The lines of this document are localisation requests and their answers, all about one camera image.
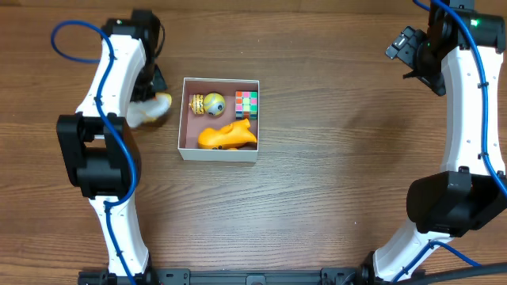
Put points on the white cardboard box pink inside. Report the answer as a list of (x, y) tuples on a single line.
[(191, 125)]

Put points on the yellow ball with grey stripes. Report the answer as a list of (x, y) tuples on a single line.
[(214, 104)]

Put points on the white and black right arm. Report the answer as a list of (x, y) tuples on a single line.
[(459, 56)]

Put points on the colourful puzzle cube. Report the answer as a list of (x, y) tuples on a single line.
[(246, 105)]

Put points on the small orange round wheel toy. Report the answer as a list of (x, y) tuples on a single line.
[(197, 104)]

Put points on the white plush duck toy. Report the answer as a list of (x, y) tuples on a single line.
[(148, 111)]

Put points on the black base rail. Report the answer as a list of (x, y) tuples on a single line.
[(183, 276)]

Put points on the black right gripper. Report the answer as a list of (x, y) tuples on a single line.
[(426, 74)]

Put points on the orange rubber toy figure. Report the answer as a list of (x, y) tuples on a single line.
[(233, 135)]

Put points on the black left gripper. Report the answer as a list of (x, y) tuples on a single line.
[(157, 80)]

